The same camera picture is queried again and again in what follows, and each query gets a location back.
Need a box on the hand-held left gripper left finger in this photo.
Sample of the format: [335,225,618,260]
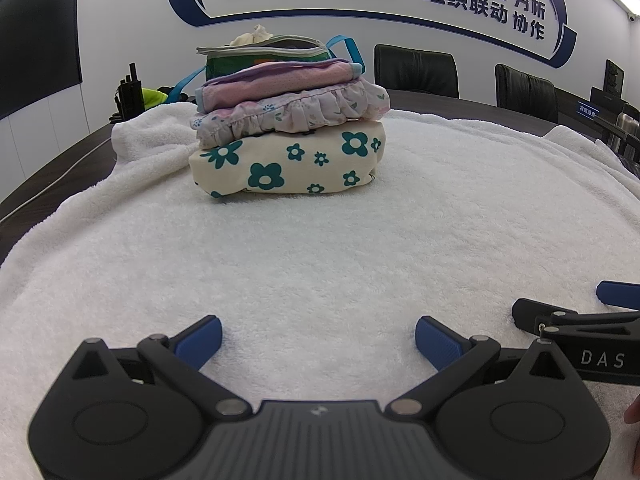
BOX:
[65,315,253,420]

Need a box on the black office chair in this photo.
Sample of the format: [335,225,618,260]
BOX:
[374,44,460,100]
[495,63,560,123]

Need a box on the pink garment with blue trim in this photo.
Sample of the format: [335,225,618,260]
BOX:
[195,58,363,113]

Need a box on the yellow-green cloth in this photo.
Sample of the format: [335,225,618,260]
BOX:
[142,86,171,108]

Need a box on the black walkie-talkie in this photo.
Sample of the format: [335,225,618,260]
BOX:
[116,62,146,122]

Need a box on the cream garment with teal flowers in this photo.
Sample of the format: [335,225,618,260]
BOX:
[188,119,387,199]

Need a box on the black equipment stand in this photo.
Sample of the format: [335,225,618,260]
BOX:
[590,59,640,161]

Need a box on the dark wall screen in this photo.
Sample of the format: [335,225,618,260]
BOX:
[0,0,83,122]

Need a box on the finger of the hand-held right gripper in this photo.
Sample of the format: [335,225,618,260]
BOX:
[512,298,640,337]
[596,281,640,307]

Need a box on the cream cloth in bag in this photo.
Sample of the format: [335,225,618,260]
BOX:
[229,25,273,47]

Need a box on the white fluffy towel blanket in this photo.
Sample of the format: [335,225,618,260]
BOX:
[0,95,640,480]

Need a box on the pink floral ruffled garment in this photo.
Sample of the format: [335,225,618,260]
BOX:
[190,80,391,150]

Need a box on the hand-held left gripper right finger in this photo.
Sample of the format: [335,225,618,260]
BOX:
[388,315,577,420]

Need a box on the green bag with blue strap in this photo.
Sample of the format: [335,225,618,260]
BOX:
[167,34,364,103]

